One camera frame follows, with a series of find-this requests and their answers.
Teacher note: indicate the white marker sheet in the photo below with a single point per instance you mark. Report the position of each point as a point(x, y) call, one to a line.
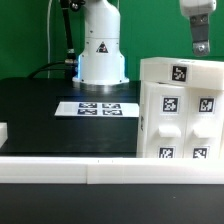
point(97, 109)

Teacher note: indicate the white front fence bar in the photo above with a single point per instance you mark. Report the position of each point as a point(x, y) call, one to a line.
point(110, 170)

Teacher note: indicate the white cabinet top box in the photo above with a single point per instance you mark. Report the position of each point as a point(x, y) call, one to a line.
point(183, 72)

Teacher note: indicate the white cabinet door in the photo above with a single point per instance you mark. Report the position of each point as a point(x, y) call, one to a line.
point(204, 124)
point(166, 112)

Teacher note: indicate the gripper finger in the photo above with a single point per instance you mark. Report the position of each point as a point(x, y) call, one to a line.
point(199, 25)

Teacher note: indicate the white cabinet body box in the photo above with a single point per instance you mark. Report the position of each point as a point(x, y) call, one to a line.
point(142, 126)

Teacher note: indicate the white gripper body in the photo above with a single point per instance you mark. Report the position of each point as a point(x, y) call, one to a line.
point(197, 7)

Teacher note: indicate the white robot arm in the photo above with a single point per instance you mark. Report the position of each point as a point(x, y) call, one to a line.
point(101, 64)

